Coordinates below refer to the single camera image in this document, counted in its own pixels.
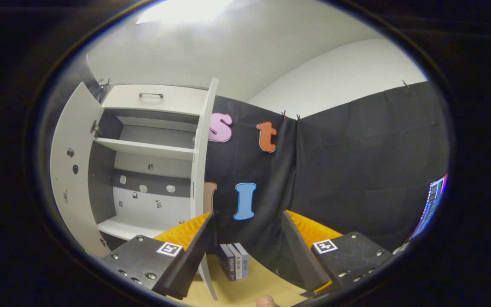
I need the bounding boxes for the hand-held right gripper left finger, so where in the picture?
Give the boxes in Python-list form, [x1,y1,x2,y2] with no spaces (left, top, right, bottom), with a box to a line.
[101,212,215,300]

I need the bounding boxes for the white cabinet shelf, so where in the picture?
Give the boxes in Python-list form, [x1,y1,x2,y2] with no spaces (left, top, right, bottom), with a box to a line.
[94,137,196,161]

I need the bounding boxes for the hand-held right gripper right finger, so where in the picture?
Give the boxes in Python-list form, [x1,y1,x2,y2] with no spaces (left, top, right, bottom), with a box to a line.
[281,210,396,299]

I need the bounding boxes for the grey blue book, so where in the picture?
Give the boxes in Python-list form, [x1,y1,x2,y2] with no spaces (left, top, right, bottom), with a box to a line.
[227,243,243,280]

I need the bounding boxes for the white cabinet drawer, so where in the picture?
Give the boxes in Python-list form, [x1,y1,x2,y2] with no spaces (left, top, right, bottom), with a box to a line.
[102,84,209,116]

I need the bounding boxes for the computer monitor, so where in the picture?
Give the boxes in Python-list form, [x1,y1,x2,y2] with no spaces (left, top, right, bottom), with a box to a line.
[407,174,448,241]

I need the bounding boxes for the white cabinet door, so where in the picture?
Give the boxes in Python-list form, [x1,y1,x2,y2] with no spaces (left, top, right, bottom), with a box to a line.
[190,78,220,301]
[49,82,114,258]

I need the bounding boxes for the white and grey cabinet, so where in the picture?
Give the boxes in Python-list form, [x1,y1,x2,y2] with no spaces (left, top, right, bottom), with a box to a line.
[88,83,212,256]

